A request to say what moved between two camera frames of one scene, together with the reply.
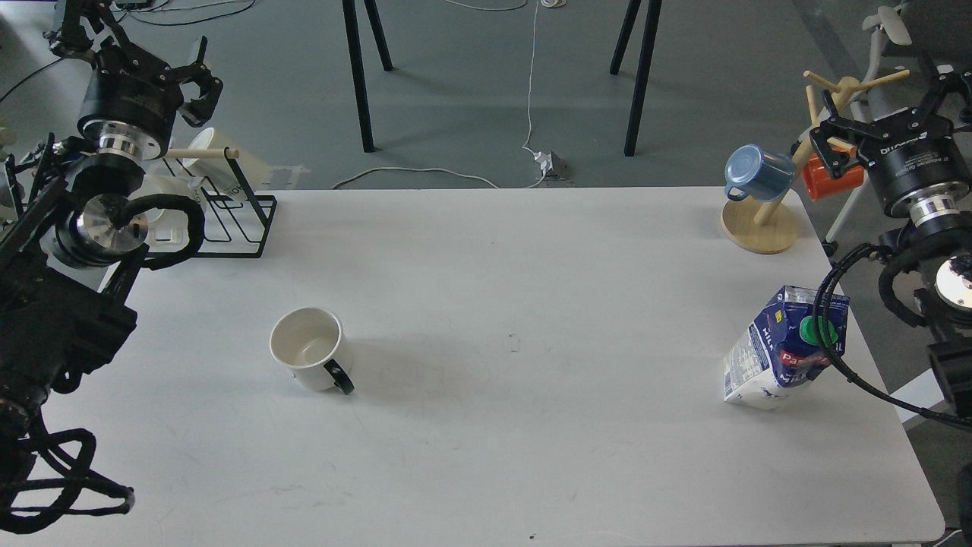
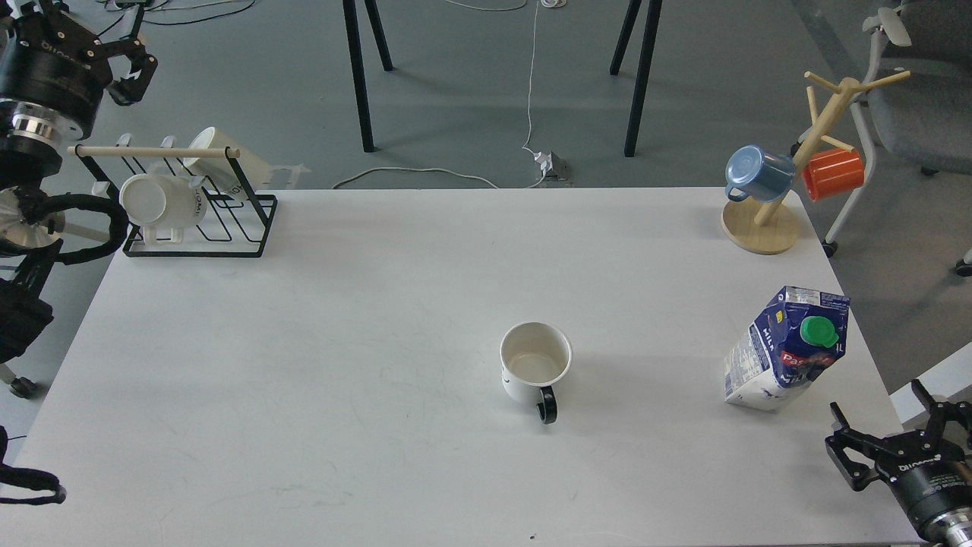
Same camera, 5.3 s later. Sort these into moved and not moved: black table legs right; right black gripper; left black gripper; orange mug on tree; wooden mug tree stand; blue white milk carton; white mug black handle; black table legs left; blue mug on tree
Moved: white mug black handle; right black gripper; left black gripper
Not moved: black table legs left; blue white milk carton; wooden mug tree stand; orange mug on tree; black table legs right; blue mug on tree
